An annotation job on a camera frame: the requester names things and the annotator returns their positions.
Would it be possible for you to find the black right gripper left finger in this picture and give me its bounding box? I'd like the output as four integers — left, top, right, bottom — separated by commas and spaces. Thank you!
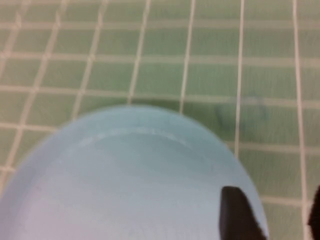
218, 185, 268, 240

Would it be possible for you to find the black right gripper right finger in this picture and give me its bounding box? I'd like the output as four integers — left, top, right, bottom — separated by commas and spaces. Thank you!
307, 184, 320, 240

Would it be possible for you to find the light blue round plastic plate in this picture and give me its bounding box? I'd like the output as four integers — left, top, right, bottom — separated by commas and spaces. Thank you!
0, 104, 270, 240

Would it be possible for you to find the green white checked tablecloth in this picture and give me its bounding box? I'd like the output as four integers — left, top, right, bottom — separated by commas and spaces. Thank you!
0, 0, 320, 240

